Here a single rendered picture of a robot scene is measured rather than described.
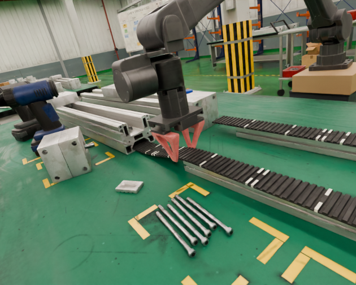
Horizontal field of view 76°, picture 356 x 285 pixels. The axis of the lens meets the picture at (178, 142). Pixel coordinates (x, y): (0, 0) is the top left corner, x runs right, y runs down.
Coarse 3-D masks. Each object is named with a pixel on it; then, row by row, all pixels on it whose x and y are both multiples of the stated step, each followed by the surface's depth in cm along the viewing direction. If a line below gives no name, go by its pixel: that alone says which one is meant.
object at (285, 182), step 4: (284, 176) 35; (288, 176) 35; (280, 180) 35; (284, 180) 35; (288, 180) 34; (292, 180) 34; (276, 184) 34; (280, 184) 34; (284, 184) 34; (288, 184) 34; (292, 184) 34; (272, 188) 33; (276, 188) 33; (280, 188) 33; (284, 188) 33; (288, 188) 33; (268, 192) 33; (272, 192) 33; (276, 192) 33; (280, 192) 32; (284, 192) 33; (276, 196) 32; (280, 196) 32
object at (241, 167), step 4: (240, 164) 41; (244, 164) 41; (248, 164) 40; (236, 168) 40; (240, 168) 40; (244, 168) 40; (228, 172) 39; (232, 172) 39; (236, 172) 39; (240, 172) 39; (224, 176) 39; (228, 176) 38; (232, 176) 38
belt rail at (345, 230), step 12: (192, 168) 48; (216, 180) 42; (228, 180) 40; (240, 192) 39; (252, 192) 37; (264, 192) 35; (276, 204) 34; (288, 204) 33; (300, 216) 32; (312, 216) 30; (324, 216) 29; (336, 228) 28; (348, 228) 28
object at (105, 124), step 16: (64, 112) 92; (80, 112) 82; (96, 112) 86; (112, 112) 75; (128, 112) 69; (80, 128) 85; (96, 128) 71; (112, 128) 61; (128, 128) 65; (144, 128) 64; (112, 144) 66; (128, 144) 61
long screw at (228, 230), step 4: (188, 200) 39; (192, 200) 39; (192, 204) 38; (196, 204) 38; (200, 208) 37; (204, 212) 36; (208, 212) 35; (208, 216) 35; (212, 216) 34; (212, 220) 34; (216, 220) 33; (220, 224) 33; (224, 224) 32; (224, 228) 32; (228, 228) 31; (228, 232) 31; (232, 232) 31
